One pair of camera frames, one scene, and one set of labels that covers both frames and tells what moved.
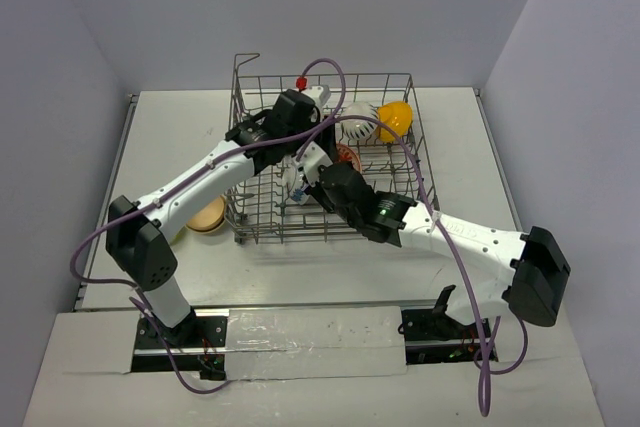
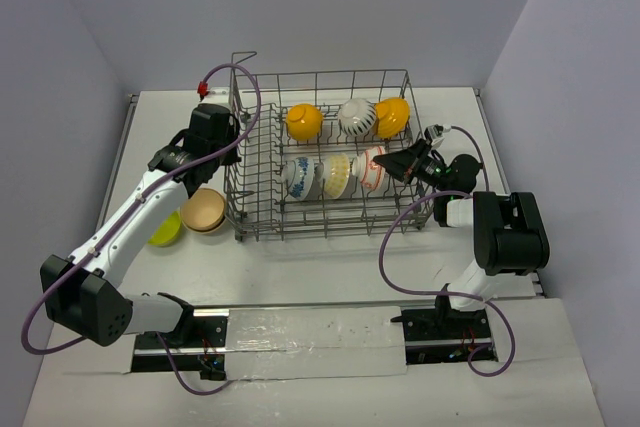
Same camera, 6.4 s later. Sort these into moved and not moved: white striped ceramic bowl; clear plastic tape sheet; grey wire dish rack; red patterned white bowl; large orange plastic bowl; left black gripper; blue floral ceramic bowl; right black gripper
Moved: left black gripper; right black gripper; red patterned white bowl
Not moved: grey wire dish rack; blue floral ceramic bowl; white striped ceramic bowl; clear plastic tape sheet; large orange plastic bowl
